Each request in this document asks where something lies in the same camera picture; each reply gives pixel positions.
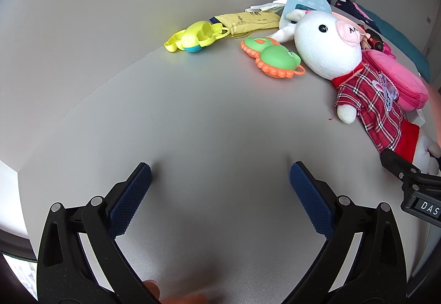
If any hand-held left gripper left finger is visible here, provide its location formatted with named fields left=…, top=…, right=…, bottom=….
left=36, top=162, right=161, bottom=304

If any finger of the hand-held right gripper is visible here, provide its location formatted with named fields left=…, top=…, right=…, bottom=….
left=380, top=149, right=421, bottom=181

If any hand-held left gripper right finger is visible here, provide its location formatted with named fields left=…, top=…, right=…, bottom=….
left=286, top=162, right=407, bottom=304

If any white plush toy plaid shirt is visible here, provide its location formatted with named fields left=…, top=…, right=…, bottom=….
left=267, top=10, right=441, bottom=176

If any person's left hand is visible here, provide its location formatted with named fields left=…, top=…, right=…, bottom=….
left=142, top=279, right=211, bottom=304

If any white box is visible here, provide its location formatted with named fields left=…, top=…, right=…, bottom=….
left=402, top=107, right=427, bottom=128

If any pink fabric pouch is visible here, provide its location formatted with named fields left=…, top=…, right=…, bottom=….
left=361, top=49, right=430, bottom=112

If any teal pillow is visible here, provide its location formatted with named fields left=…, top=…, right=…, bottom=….
left=358, top=4, right=432, bottom=83

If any black and red toy figure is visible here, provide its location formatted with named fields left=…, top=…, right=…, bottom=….
left=357, top=24, right=394, bottom=54

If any green and orange rattle toy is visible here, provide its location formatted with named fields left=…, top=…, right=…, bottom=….
left=240, top=37, right=306, bottom=79

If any navy patterned clothing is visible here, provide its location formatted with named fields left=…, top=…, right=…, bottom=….
left=334, top=0, right=381, bottom=33

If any yellow and blue plastic toy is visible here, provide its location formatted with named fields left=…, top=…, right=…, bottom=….
left=164, top=20, right=230, bottom=54

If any yellow flat pouch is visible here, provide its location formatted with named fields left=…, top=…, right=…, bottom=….
left=209, top=11, right=282, bottom=37

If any light blue dolphin-shaped toy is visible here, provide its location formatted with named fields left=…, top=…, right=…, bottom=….
left=278, top=0, right=332, bottom=29

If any white crumpled wrapper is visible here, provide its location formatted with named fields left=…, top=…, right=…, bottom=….
left=245, top=0, right=289, bottom=14

